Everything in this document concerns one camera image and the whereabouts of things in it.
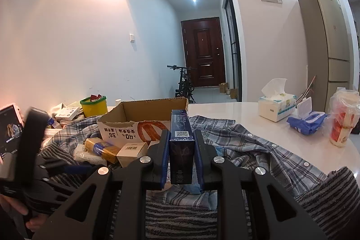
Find black bicycle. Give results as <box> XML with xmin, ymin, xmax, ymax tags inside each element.
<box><xmin>167</xmin><ymin>65</ymin><xmax>196</xmax><ymax>103</ymax></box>

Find person left hand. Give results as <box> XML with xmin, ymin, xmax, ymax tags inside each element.
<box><xmin>1</xmin><ymin>195</ymin><xmax>49</xmax><ymax>232</ymax></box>

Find beige refrigerator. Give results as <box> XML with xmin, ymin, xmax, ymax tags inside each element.
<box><xmin>298</xmin><ymin>0</ymin><xmax>350</xmax><ymax>112</ymax></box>

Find brown cardboard box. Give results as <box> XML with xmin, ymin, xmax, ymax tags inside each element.
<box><xmin>98</xmin><ymin>97</ymin><xmax>189</xmax><ymax>148</ymax></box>

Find white mask box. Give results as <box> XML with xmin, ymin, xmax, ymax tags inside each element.
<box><xmin>55</xmin><ymin>107</ymin><xmax>80</xmax><ymax>121</ymax></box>

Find yellow green-rimmed container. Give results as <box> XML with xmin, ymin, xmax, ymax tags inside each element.
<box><xmin>80</xmin><ymin>94</ymin><xmax>108</xmax><ymax>118</ymax></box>

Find cardboard boxes on floor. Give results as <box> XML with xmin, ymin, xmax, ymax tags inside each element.
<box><xmin>219</xmin><ymin>82</ymin><xmax>238</xmax><ymax>99</ymax></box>

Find grey striped cloth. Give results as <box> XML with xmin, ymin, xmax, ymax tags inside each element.
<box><xmin>39</xmin><ymin>144</ymin><xmax>360</xmax><ymax>240</ymax></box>

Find blue wet wipes pack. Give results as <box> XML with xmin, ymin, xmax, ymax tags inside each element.
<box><xmin>287</xmin><ymin>97</ymin><xmax>328</xmax><ymax>136</ymax></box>

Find white tissue pack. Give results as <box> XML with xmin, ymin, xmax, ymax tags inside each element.
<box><xmin>257</xmin><ymin>78</ymin><xmax>297</xmax><ymax>122</ymax></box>

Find black framed glass door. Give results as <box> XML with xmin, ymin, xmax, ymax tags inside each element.
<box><xmin>223</xmin><ymin>0</ymin><xmax>243</xmax><ymax>102</ymax></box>

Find dark red door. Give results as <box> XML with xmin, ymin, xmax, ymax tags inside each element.
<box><xmin>181</xmin><ymin>17</ymin><xmax>226</xmax><ymax>87</ymax></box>

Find cups in plastic bag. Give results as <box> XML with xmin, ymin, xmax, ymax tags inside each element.
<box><xmin>326</xmin><ymin>88</ymin><xmax>359</xmax><ymax>147</ymax></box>

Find gold cigarette pack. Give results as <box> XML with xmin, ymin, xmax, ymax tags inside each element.
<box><xmin>84</xmin><ymin>138</ymin><xmax>120</xmax><ymax>164</ymax></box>

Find white soft packet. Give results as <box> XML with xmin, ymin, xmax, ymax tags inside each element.
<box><xmin>73</xmin><ymin>144</ymin><xmax>107</xmax><ymax>166</ymax></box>

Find dark blue cigarette box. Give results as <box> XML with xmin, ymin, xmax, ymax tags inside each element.
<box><xmin>169</xmin><ymin>110</ymin><xmax>195</xmax><ymax>185</ymax></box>

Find phone screen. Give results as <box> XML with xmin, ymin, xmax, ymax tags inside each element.
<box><xmin>0</xmin><ymin>103</ymin><xmax>24</xmax><ymax>162</ymax></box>

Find small white box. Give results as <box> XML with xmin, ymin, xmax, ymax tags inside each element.
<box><xmin>117</xmin><ymin>143</ymin><xmax>148</xmax><ymax>168</ymax></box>

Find blue plaid shirt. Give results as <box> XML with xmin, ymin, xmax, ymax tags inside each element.
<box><xmin>40</xmin><ymin>116</ymin><xmax>326</xmax><ymax>210</ymax></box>

